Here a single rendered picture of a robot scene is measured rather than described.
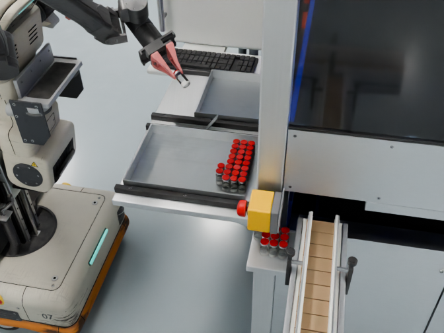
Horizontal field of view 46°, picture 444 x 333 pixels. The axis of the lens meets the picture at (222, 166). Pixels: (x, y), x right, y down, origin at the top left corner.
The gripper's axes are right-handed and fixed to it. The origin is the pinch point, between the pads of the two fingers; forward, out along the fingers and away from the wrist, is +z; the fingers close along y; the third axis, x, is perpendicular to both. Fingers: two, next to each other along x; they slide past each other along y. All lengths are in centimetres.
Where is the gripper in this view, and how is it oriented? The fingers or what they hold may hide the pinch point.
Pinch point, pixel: (177, 73)
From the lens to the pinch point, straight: 133.9
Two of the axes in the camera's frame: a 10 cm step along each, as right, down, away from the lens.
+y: 8.1, -5.6, 1.8
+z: 5.9, 7.9, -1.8
